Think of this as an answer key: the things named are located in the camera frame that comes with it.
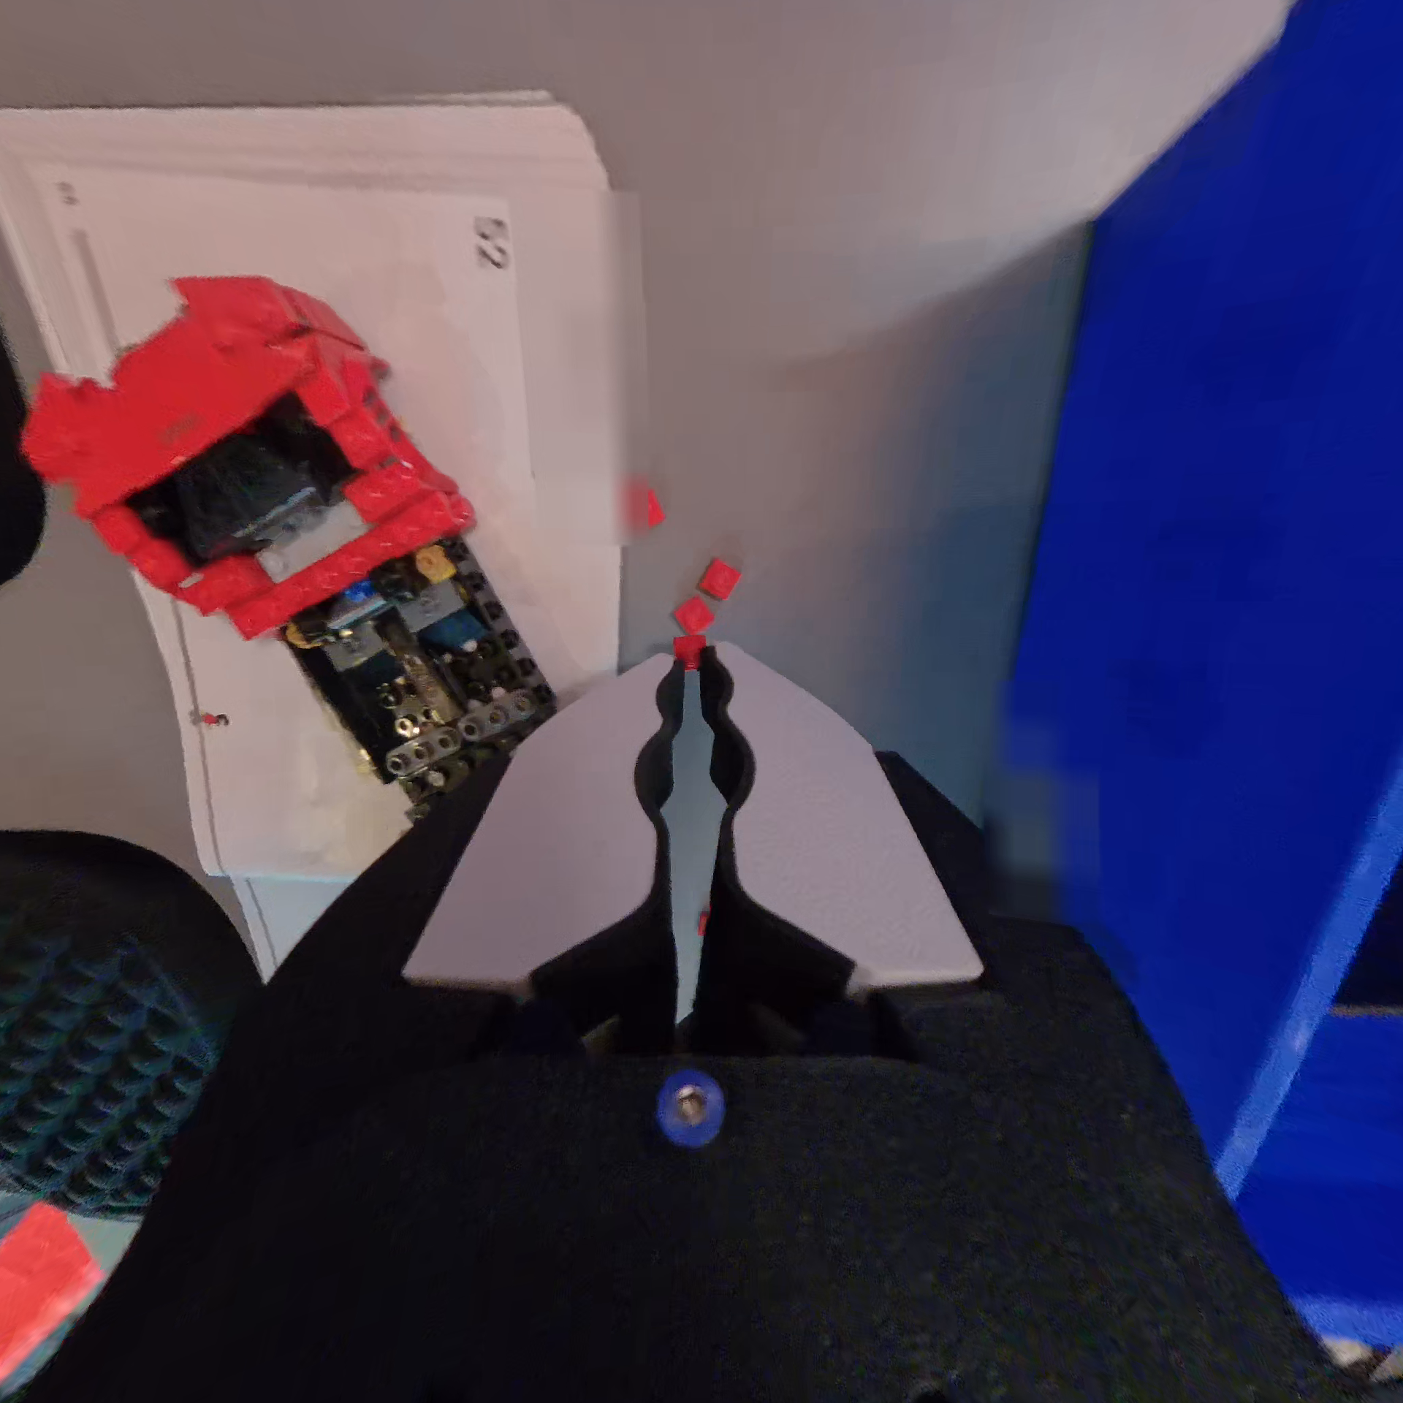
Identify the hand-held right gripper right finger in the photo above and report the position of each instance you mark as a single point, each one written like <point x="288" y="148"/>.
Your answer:
<point x="843" y="854"/>

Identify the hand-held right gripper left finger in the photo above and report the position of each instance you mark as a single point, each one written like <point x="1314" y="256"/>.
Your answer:
<point x="546" y="866"/>

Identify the blue plastic bin with divider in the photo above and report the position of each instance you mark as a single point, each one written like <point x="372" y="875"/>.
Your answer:
<point x="1227" y="547"/>

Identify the red lego car body section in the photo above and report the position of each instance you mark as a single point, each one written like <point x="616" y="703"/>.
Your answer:
<point x="220" y="340"/>

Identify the black honeycomb seat cushion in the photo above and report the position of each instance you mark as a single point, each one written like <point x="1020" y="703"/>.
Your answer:
<point x="97" y="1019"/>

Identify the white instruction booklet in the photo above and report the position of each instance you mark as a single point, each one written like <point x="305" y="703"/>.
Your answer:
<point x="481" y="359"/>

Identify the orange traffic cone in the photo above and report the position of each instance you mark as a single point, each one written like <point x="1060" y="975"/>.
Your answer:
<point x="37" y="1280"/>

